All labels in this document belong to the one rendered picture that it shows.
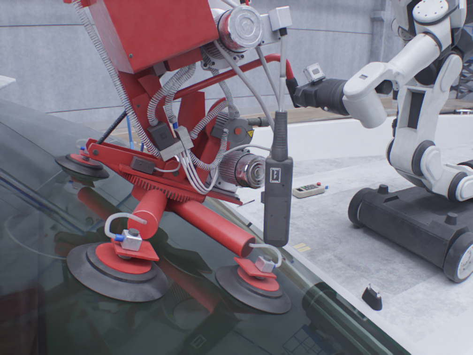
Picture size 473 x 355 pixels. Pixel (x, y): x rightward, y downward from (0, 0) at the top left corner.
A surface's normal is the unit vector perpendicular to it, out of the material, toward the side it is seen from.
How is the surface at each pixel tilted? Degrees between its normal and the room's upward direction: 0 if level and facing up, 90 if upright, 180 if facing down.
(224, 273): 8
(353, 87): 42
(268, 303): 31
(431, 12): 46
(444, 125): 90
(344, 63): 90
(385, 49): 90
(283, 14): 81
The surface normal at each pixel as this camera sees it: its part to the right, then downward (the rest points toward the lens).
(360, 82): -0.59, -0.59
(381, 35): -0.88, 0.16
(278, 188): -0.12, 0.34
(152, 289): 0.66, -0.69
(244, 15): 0.47, 0.15
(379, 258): 0.00, -0.94
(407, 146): -0.87, -0.07
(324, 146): 0.25, 0.33
